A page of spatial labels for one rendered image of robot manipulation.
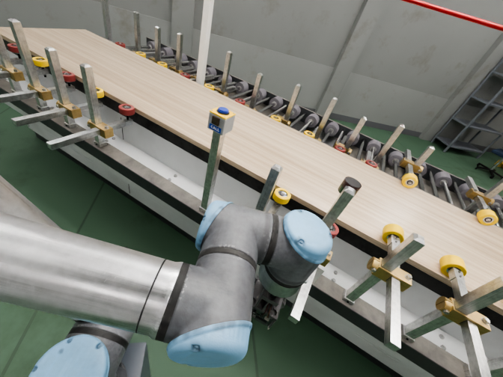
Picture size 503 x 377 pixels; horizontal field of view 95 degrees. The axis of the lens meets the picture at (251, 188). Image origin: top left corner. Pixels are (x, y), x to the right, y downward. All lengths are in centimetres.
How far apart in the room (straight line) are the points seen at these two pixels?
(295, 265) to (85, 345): 53
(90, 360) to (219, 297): 48
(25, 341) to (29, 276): 146
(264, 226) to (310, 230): 7
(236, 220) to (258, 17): 412
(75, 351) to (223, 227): 50
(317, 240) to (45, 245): 35
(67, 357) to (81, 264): 46
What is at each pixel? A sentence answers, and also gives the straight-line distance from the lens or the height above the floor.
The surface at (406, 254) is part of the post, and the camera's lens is 92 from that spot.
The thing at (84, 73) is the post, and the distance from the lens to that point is 140.
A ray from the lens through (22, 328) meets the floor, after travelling 181.
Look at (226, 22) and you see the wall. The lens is 434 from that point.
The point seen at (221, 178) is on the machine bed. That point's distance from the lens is 129.
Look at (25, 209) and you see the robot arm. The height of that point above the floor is 114.
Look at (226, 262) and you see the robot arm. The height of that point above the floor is 130.
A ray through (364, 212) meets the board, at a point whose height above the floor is 90.
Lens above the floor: 157
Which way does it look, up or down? 39 degrees down
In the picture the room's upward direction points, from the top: 19 degrees clockwise
